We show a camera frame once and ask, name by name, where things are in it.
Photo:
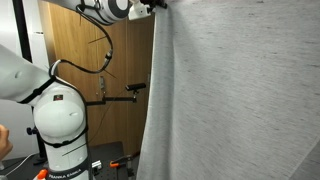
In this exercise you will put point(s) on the orange clamp grip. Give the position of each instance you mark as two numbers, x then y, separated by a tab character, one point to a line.
42	174

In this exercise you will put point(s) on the small silver block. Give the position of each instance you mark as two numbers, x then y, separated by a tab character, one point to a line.
96	164

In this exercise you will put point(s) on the person's hand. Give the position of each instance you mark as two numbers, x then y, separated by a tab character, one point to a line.
4	143

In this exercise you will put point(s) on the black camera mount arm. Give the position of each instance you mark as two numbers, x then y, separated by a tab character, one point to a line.
116	99

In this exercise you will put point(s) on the grey fabric curtain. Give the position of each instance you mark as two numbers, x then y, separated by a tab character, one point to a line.
233	100

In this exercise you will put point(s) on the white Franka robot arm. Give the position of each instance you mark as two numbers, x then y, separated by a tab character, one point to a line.
60	116

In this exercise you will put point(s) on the black stand pole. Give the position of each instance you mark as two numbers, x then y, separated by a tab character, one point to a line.
40	146

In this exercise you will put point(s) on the black camera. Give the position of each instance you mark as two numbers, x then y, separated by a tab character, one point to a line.
136	86

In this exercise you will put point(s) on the wooden door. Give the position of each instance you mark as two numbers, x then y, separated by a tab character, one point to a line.
126	50

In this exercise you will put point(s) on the black vertical wall strip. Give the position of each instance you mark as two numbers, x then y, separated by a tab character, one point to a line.
22	30

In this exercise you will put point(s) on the large black orange clamp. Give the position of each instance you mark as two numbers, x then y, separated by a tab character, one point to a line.
116	163

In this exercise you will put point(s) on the white wrist mount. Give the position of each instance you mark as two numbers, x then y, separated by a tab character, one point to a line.
138	12

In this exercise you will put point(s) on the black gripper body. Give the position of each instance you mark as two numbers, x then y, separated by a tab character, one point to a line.
156	4

